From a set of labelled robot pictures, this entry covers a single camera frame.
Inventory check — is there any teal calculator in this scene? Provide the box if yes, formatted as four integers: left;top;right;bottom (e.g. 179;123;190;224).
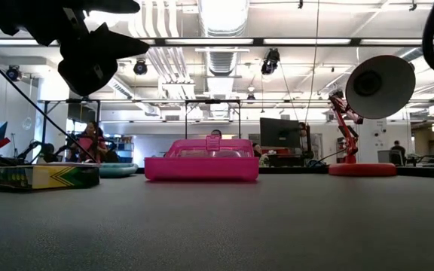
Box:
98;162;140;179

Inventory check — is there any black table mat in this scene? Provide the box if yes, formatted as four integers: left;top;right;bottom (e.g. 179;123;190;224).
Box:
0;172;434;271

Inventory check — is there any black overhead camera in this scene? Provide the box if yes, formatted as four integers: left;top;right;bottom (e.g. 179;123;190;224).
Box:
260;47;281;76

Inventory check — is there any silver ventilation duct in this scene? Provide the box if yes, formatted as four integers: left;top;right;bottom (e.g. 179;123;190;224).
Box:
197;0;251;117

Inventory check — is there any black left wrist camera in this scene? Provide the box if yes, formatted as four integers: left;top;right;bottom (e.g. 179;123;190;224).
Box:
57;56;119;97

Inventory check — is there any black ceiling camera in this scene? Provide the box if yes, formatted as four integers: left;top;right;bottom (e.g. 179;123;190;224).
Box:
133;59;149;76
5;64;23;82

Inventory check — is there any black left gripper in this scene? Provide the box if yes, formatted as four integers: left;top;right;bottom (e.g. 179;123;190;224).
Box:
0;0;151;63

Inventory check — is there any pink plastic pencil case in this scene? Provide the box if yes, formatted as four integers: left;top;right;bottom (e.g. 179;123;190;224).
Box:
143;134;261;183

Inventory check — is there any yellow green crayon box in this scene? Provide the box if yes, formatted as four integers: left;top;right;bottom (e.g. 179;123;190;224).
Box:
0;162;102;191

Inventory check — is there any black background rig frame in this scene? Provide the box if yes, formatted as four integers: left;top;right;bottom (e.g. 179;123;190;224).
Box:
184;99;242;139

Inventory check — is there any black background monitor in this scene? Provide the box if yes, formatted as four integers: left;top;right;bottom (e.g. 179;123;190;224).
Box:
258;117;302;149

